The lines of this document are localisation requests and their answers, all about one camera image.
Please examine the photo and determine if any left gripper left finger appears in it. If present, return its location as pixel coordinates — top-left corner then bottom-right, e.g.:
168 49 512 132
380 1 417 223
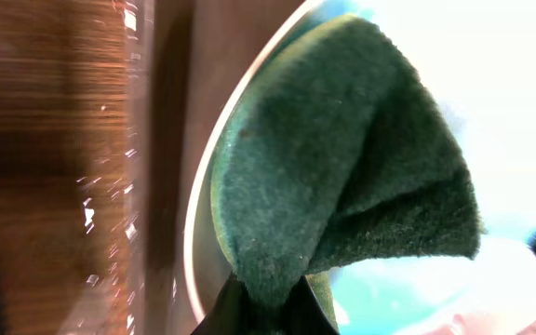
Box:
191 274 254 335

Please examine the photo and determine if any white plate blue smear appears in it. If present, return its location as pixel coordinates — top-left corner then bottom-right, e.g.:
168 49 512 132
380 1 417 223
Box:
183 1 536 334

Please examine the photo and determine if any dark brown serving tray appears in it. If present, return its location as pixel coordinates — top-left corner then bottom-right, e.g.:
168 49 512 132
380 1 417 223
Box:
137 0 302 334

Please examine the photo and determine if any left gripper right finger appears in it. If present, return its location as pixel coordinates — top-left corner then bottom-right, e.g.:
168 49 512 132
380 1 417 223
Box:
279 276 339 335

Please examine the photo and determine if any green scouring sponge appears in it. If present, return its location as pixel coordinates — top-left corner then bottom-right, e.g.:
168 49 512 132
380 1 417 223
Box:
210 14 480 334

